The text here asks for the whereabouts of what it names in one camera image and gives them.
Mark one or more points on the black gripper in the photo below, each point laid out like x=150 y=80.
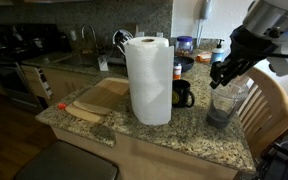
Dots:
x=250 y=50

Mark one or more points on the clear plastic blender cup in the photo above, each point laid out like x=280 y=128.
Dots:
x=225 y=106

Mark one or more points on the soap pump bottle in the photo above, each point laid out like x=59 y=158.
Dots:
x=218 y=53

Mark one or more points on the orange package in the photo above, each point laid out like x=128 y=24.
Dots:
x=204 y=57

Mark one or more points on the dark blue bowl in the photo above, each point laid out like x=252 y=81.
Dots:
x=185 y=64

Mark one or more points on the white orange labelled bottle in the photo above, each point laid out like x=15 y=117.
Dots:
x=177 y=71

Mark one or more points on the jar with blue lid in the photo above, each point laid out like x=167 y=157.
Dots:
x=184 y=46

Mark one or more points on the wooden slatted chair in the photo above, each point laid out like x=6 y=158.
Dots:
x=270 y=103

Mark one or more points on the black mug yellow logo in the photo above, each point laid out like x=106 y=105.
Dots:
x=180 y=95

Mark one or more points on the white paper towel roll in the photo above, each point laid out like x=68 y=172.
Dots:
x=149 y=83

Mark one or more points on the dish rack with utensils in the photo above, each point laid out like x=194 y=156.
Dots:
x=122 y=38

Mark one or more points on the small white container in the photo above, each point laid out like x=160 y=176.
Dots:
x=103 y=64

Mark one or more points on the darker wooden cutting board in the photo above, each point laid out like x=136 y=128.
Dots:
x=99 y=100

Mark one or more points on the chrome kitchen faucet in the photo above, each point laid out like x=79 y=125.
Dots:
x=94 y=36

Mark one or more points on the kitchen sink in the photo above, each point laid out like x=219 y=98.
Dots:
x=77 y=60

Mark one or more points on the light wooden cutting board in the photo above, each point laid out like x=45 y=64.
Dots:
x=82 y=115

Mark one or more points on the small orange object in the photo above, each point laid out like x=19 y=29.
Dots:
x=62 y=106

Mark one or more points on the grey trash bin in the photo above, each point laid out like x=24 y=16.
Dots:
x=67 y=163

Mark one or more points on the open wooden drawer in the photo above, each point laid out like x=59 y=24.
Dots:
x=37 y=81

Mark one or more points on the black stove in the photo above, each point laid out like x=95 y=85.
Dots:
x=14 y=50

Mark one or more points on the white wall phone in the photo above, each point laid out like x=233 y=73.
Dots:
x=206 y=9

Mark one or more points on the white wall outlet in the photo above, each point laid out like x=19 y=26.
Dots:
x=140 y=34
x=73 y=35
x=159 y=34

